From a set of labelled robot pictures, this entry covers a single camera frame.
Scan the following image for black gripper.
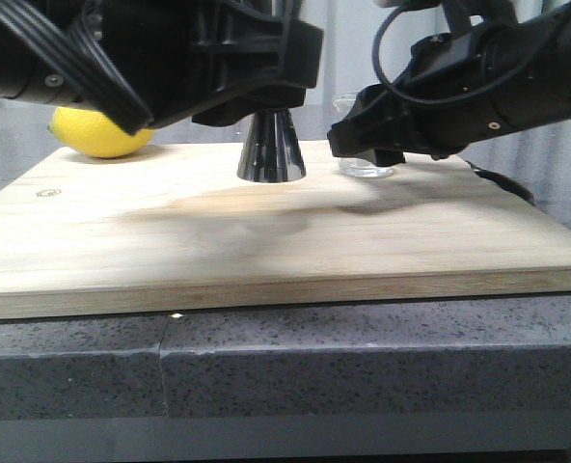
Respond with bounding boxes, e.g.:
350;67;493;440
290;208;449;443
327;21;522;167
63;1;323;130

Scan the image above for clear glass beaker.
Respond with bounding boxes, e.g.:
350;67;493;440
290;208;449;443
333;93;394;178

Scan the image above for steel double jigger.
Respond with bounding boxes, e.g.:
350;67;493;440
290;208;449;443
237;93;306;183

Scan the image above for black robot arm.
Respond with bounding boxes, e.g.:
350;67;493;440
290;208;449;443
0;1;323;134
327;1;571;167

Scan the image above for yellow lemon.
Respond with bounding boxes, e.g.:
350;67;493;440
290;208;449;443
48;107;154;159

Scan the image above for wooden cutting board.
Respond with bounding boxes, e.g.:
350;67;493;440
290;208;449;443
0;141;571;319

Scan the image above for thin black cable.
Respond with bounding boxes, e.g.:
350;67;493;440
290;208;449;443
370;0;571;108

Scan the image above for black cutting board handle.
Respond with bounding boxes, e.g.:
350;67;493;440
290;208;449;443
467;161;534;204

